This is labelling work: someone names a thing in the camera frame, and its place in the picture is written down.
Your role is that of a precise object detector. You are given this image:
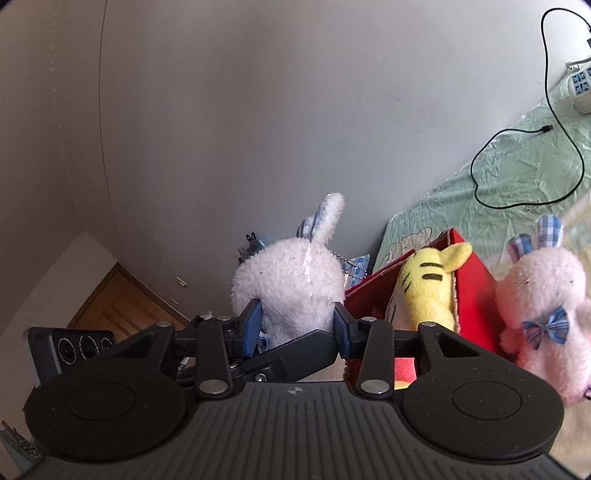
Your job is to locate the white power strip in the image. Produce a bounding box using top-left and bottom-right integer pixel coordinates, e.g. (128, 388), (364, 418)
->
(566, 62), (591, 115)

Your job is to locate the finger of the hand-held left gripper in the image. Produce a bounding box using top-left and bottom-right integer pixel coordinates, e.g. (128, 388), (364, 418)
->
(231, 330), (339, 384)

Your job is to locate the blue plastic-wrapped box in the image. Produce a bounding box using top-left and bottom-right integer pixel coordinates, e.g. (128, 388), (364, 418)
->
(238, 233), (269, 268)

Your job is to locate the red cardboard box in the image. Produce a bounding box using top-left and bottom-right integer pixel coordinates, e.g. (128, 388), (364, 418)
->
(344, 227), (504, 384)

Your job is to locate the printed bed sheet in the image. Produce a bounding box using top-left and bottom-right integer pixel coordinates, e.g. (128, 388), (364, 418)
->
(372, 99), (591, 467)

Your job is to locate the black charging cable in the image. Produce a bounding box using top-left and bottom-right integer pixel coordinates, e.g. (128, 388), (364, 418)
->
(471, 7), (591, 209)

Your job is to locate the white rabbit plush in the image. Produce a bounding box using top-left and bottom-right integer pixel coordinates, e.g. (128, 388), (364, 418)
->
(229, 192), (365, 349)

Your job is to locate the yellow tiger plush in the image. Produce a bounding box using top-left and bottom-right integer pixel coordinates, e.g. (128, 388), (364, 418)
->
(392, 242), (474, 391)

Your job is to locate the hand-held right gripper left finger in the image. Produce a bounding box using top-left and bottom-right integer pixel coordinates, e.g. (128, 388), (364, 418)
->
(108, 298), (266, 400)

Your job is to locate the pale pink rabbit plush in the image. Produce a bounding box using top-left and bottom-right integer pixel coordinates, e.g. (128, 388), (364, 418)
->
(495, 216), (591, 407)

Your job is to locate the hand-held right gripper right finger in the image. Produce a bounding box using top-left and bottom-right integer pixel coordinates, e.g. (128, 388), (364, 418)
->
(332, 302), (504, 398)

